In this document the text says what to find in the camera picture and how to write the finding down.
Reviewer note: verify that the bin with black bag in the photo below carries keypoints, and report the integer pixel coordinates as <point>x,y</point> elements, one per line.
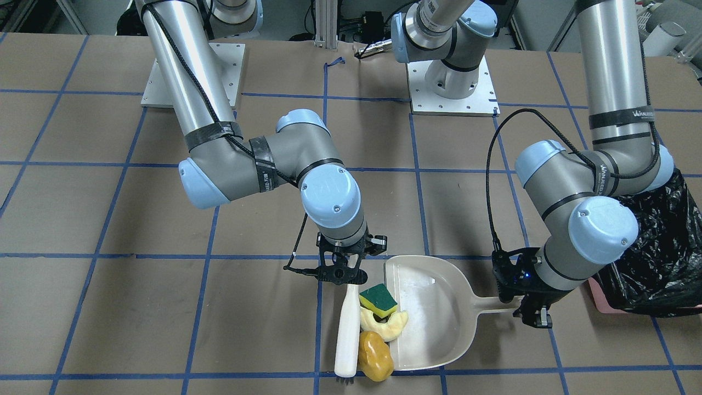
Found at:
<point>660,273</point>

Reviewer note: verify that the white hand brush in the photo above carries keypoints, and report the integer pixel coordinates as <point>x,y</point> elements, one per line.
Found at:
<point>346,356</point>

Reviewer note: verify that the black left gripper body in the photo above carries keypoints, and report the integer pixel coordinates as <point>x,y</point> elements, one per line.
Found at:
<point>545,295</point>

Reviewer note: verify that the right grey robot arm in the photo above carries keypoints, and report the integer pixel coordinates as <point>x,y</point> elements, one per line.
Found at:
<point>232,157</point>

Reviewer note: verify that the aluminium frame post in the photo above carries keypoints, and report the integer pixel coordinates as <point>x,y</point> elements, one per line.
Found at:
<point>326,24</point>

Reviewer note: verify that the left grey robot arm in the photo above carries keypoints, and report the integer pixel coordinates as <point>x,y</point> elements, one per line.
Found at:
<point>574,191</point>

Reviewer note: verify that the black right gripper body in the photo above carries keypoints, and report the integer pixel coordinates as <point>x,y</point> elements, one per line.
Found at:
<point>377,244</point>

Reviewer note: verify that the green yellow sponge piece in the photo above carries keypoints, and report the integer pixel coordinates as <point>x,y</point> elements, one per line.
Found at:
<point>378,300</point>

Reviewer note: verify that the beige plastic dustpan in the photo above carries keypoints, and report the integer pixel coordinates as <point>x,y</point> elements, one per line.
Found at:
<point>443,311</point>

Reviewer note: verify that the pale apple slice toy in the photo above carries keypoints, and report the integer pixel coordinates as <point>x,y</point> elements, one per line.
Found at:
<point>390,330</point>

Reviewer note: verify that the yellow toy potato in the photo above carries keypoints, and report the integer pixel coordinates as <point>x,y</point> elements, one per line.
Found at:
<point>374,357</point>

